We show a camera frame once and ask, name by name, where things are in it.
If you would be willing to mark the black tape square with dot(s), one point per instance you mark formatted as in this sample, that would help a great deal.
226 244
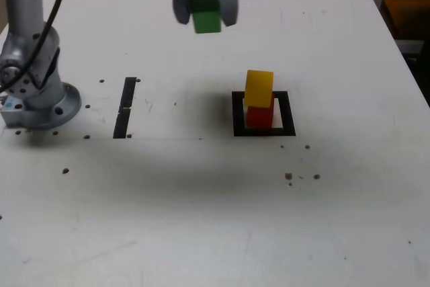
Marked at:
262 132

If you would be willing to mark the black tape strip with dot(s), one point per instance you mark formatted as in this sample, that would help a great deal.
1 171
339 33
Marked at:
121 125

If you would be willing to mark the green cube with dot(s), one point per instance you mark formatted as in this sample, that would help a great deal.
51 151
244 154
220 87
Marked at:
206 21

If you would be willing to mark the yellow cube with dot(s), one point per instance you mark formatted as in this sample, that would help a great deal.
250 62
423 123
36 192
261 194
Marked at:
258 88

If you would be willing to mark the red cube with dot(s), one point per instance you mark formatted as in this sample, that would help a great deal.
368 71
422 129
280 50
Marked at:
258 117

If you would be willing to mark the white metal beam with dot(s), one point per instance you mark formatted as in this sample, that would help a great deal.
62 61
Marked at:
410 46

